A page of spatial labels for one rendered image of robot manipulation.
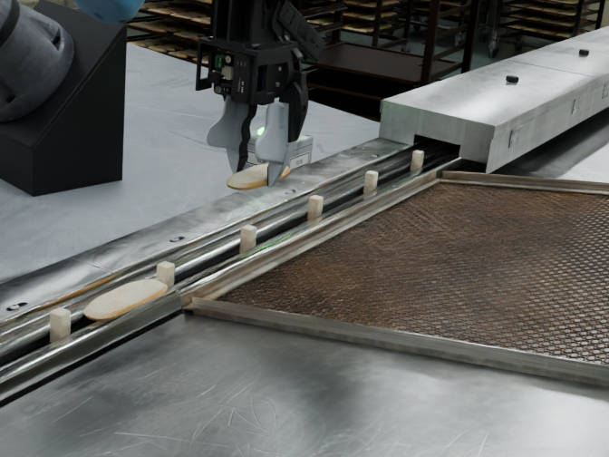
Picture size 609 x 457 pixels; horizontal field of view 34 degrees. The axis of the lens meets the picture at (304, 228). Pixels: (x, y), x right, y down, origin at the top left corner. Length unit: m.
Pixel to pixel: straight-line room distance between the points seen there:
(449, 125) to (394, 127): 0.09
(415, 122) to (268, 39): 0.51
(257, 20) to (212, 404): 0.43
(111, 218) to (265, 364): 0.53
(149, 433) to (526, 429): 0.23
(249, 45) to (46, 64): 0.38
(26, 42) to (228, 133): 0.34
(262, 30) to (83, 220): 0.35
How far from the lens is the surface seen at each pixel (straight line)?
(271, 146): 1.02
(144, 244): 1.04
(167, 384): 0.71
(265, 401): 0.67
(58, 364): 0.83
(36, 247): 1.14
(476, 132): 1.44
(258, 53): 0.96
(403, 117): 1.49
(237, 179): 1.04
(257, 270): 0.92
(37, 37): 1.30
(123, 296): 0.93
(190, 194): 1.32
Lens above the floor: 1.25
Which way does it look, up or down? 21 degrees down
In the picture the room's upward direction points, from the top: 6 degrees clockwise
